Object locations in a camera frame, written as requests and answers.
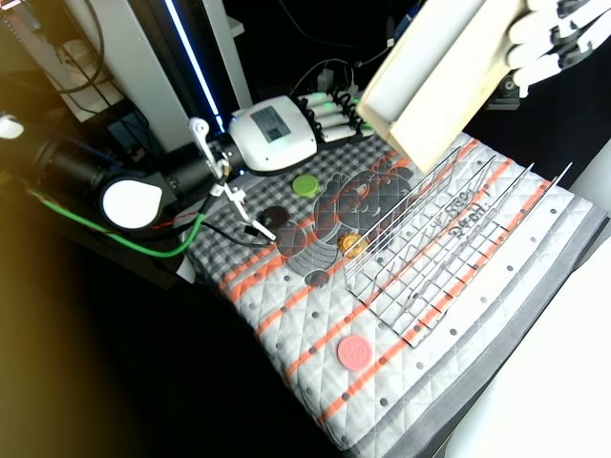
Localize orange cookie toy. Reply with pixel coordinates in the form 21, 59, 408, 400
337, 232, 369, 257

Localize grey quilt with printed bear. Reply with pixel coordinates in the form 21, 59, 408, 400
183, 131, 596, 458

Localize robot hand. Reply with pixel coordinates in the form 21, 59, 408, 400
486, 0, 611, 112
227, 90, 376, 173

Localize white wire dish rack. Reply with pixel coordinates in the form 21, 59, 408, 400
342, 146, 573, 348

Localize pink cookie toy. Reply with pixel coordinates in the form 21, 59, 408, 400
336, 334, 374, 371

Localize brown sandwich cookie toy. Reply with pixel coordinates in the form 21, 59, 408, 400
257, 205, 289, 231

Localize white robot body column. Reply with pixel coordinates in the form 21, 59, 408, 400
64, 0, 254, 154

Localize beige square board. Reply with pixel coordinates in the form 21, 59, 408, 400
355, 0, 526, 176

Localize green sandwich cookie toy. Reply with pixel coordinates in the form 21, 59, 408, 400
291, 174, 320, 198

